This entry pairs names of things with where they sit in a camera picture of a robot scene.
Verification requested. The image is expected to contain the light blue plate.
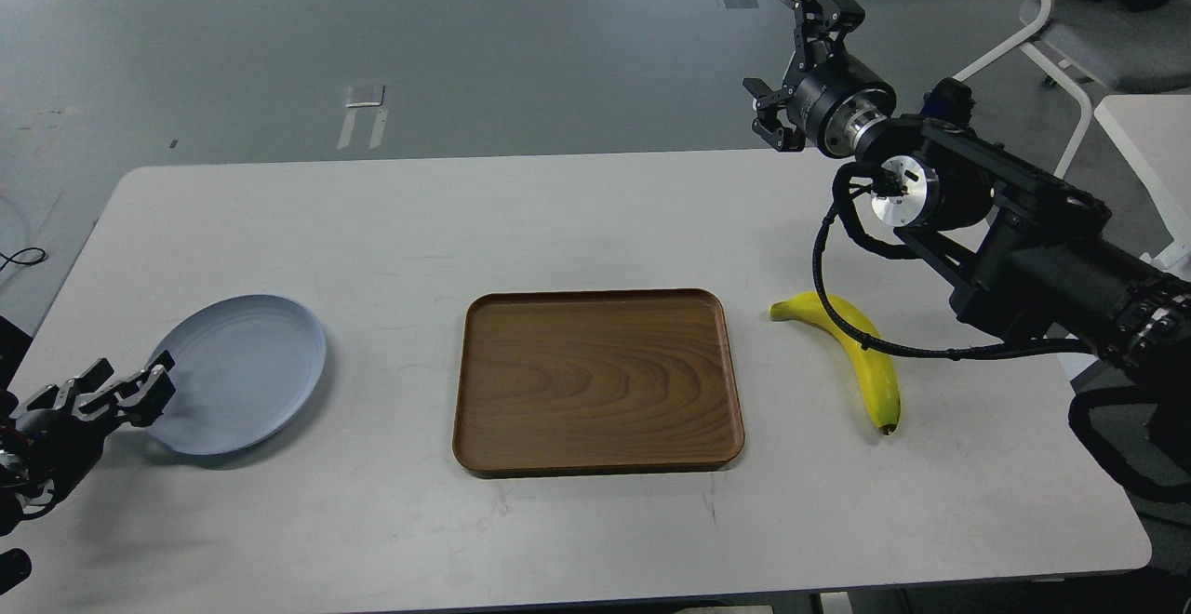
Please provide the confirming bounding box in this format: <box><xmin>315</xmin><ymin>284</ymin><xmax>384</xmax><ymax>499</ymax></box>
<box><xmin>146</xmin><ymin>293</ymin><xmax>328</xmax><ymax>457</ymax></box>

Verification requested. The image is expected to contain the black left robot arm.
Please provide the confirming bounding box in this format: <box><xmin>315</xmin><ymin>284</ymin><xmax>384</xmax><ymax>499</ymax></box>
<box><xmin>1</xmin><ymin>320</ymin><xmax>176</xmax><ymax>535</ymax></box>

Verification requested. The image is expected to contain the brown wooden tray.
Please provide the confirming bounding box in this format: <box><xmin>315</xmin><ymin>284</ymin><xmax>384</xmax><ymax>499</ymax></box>
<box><xmin>453</xmin><ymin>288</ymin><xmax>747</xmax><ymax>478</ymax></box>

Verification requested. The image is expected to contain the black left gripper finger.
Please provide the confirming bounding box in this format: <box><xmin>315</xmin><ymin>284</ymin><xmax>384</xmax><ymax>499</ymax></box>
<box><xmin>71</xmin><ymin>350</ymin><xmax>176</xmax><ymax>428</ymax></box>
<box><xmin>11</xmin><ymin>358</ymin><xmax>114</xmax><ymax>420</ymax></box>

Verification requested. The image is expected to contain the yellow banana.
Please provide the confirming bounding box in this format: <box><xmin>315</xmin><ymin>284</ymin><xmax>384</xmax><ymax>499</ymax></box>
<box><xmin>769</xmin><ymin>292</ymin><xmax>903</xmax><ymax>436</ymax></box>

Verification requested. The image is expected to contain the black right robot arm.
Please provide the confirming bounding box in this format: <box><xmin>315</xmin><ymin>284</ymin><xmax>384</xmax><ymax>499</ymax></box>
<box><xmin>742</xmin><ymin>0</ymin><xmax>1190</xmax><ymax>505</ymax></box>

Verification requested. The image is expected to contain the white office chair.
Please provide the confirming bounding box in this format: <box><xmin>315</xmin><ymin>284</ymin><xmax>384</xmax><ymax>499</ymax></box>
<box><xmin>954</xmin><ymin>0</ymin><xmax>1190</xmax><ymax>178</ymax></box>

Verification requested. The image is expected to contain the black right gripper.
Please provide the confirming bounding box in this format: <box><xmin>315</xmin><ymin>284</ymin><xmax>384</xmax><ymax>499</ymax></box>
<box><xmin>742</xmin><ymin>0</ymin><xmax>897</xmax><ymax>155</ymax></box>

